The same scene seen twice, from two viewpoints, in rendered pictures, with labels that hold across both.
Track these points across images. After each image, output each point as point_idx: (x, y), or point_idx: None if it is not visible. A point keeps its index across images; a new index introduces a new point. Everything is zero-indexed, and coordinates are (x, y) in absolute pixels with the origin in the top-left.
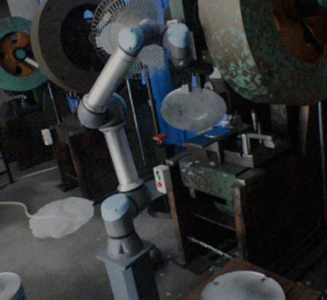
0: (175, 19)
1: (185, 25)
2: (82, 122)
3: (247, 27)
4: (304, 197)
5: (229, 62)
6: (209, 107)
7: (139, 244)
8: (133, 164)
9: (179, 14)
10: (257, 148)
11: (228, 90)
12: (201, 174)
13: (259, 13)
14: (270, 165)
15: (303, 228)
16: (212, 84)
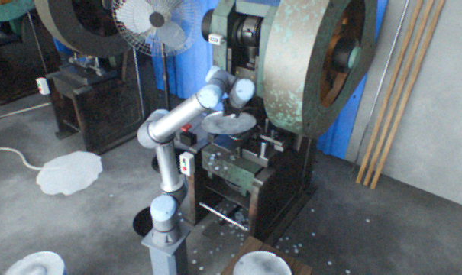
0: (216, 33)
1: (253, 83)
2: (143, 145)
3: (304, 97)
4: (291, 178)
5: (279, 111)
6: (242, 123)
7: (179, 233)
8: (177, 169)
9: (222, 30)
10: (269, 150)
11: None
12: (221, 165)
13: (313, 83)
14: (276, 163)
15: (286, 198)
16: None
